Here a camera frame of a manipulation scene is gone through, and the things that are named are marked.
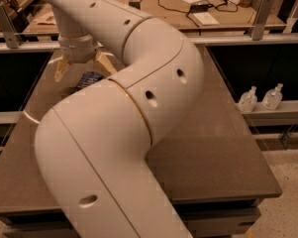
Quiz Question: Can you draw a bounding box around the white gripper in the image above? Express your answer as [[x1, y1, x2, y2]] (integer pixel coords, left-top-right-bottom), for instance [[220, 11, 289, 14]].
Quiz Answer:
[[54, 35, 117, 82]]

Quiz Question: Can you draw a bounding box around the dark blue rxbar wrapper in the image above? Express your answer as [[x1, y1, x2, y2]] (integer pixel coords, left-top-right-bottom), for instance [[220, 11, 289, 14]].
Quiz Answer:
[[75, 71, 103, 90]]

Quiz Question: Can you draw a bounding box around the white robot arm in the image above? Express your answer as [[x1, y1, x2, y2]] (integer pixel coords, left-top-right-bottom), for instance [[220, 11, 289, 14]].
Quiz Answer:
[[35, 0, 204, 238]]

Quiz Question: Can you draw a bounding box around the tan envelope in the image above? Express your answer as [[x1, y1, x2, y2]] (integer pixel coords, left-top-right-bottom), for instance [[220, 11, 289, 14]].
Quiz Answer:
[[36, 12, 56, 26]]

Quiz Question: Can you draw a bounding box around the wooden back desk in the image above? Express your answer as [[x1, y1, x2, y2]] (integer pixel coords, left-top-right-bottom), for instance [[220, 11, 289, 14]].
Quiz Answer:
[[23, 0, 286, 37]]

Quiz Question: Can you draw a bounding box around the black power adapter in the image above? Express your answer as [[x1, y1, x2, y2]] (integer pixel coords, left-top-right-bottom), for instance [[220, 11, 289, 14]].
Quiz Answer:
[[190, 3, 212, 13]]

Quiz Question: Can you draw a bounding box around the white paper card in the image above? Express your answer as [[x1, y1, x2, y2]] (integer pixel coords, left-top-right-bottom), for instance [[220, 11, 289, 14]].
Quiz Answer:
[[193, 12, 219, 26]]

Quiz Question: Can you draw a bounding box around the clear sanitizer bottle left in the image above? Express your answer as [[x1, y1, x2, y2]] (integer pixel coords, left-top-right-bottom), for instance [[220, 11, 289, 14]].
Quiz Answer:
[[238, 86, 257, 113]]

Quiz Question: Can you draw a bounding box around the clear sanitizer bottle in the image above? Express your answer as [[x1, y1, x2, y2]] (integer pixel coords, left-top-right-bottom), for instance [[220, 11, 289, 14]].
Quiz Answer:
[[238, 86, 257, 113], [261, 83, 283, 110]]

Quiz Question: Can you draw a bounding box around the clear sanitizer bottle right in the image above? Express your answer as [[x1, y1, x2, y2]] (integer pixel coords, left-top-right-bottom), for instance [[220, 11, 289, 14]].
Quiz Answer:
[[261, 83, 283, 110]]

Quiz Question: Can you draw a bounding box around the middle metal rail bracket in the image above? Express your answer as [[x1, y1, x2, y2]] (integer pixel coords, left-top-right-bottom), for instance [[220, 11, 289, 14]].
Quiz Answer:
[[129, 0, 141, 10]]

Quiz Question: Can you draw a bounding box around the metal rail bracket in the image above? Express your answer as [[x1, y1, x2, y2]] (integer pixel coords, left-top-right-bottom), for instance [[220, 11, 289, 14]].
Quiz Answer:
[[249, 0, 274, 41], [0, 4, 22, 49], [129, 0, 141, 10]]

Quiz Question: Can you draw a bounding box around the left metal rail bracket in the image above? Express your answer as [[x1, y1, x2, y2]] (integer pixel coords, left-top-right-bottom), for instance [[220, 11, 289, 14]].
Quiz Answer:
[[0, 4, 22, 49]]

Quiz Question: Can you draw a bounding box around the black cable on desk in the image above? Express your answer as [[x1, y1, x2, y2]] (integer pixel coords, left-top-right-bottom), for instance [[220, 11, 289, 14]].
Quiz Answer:
[[157, 0, 239, 29]]

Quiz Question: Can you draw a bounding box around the right metal rail bracket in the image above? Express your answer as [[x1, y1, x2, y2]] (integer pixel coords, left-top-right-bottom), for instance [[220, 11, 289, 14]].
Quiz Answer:
[[249, 0, 274, 41]]

